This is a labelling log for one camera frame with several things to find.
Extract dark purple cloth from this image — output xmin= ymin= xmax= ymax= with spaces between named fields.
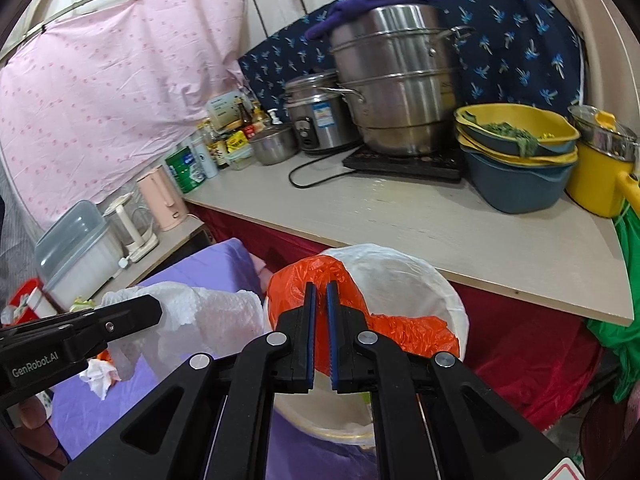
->
xmin=305 ymin=0 xmax=445 ymax=41

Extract orange red plastic bag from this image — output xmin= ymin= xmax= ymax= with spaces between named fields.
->
xmin=265 ymin=255 xmax=461 ymax=376

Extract yellow pot with handle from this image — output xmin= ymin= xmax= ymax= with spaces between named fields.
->
xmin=566 ymin=105 xmax=640 ymax=219

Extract black induction cooktop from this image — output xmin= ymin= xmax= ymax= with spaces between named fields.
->
xmin=342 ymin=145 xmax=466 ymax=183

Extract person's left hand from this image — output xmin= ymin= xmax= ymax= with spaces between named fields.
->
xmin=19 ymin=401 xmax=53 ymax=430

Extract white dish drainer grey lid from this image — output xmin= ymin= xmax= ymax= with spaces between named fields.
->
xmin=34 ymin=200 xmax=126 ymax=311

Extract red plastic basin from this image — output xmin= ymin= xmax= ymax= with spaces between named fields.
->
xmin=5 ymin=278 xmax=46 ymax=323

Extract purple blanket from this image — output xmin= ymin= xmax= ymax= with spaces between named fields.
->
xmin=47 ymin=237 xmax=381 ymax=480

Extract navy floral cloth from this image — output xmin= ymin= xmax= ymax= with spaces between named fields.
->
xmin=237 ymin=0 xmax=586 ymax=126

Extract dark sauce bottle red label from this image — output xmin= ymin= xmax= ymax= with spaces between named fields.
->
xmin=239 ymin=100 xmax=256 ymax=141

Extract pink dotted cloth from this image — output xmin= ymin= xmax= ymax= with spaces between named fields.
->
xmin=0 ymin=0 xmax=251 ymax=233

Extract glass electric kettle white base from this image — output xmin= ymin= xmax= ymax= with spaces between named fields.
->
xmin=102 ymin=192 xmax=161 ymax=263

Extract black power cord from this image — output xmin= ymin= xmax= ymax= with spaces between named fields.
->
xmin=288 ymin=152 xmax=358 ymax=190

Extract sauce bottle white label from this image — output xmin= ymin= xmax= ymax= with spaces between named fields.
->
xmin=207 ymin=125 xmax=232 ymax=170

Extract yellow colander basin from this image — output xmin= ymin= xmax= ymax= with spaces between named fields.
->
xmin=456 ymin=130 xmax=579 ymax=167
xmin=453 ymin=103 xmax=582 ymax=158

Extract green plastic bag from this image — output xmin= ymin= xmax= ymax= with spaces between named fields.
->
xmin=586 ymin=200 xmax=640 ymax=403

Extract green leafy vegetables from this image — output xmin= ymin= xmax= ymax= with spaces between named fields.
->
xmin=472 ymin=119 xmax=543 ymax=157

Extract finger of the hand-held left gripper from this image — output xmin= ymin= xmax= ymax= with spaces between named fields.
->
xmin=0 ymin=294 xmax=164 ymax=361

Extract large steel steamer pot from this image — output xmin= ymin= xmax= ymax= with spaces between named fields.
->
xmin=320 ymin=4 xmax=476 ymax=157

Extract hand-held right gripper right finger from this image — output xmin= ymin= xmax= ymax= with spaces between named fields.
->
xmin=326 ymin=280 xmax=586 ymax=480

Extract green tin can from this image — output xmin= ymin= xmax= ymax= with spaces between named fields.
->
xmin=165 ymin=143 xmax=207 ymax=194

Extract pink electric kettle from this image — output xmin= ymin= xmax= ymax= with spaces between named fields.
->
xmin=136 ymin=165 xmax=190 ymax=232

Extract white green cardboard box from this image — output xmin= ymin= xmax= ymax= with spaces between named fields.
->
xmin=207 ymin=91 xmax=251 ymax=128

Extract clear plastic bag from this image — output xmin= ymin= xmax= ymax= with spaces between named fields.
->
xmin=100 ymin=281 xmax=267 ymax=382

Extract white thermos bottle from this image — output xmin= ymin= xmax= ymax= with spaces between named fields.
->
xmin=192 ymin=135 xmax=219 ymax=180

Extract dark red curtain cloth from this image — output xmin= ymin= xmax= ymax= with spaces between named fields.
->
xmin=187 ymin=200 xmax=606 ymax=431

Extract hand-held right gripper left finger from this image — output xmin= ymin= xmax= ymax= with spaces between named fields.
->
xmin=60 ymin=281 xmax=317 ymax=480

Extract steel rice cooker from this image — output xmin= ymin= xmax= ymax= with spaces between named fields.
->
xmin=284 ymin=71 xmax=363 ymax=155

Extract grey crinkled plastic sheet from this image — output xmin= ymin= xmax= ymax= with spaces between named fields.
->
xmin=0 ymin=157 xmax=46 ymax=291

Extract small steel pot with lid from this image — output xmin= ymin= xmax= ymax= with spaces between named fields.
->
xmin=248 ymin=124 xmax=299 ymax=166

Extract blue plastic basin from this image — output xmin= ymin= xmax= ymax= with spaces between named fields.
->
xmin=459 ymin=144 xmax=577 ymax=215

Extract white lined trash bin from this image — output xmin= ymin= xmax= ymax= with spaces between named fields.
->
xmin=262 ymin=243 xmax=472 ymax=450

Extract clear food container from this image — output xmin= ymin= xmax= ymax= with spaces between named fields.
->
xmin=225 ymin=146 xmax=256 ymax=170

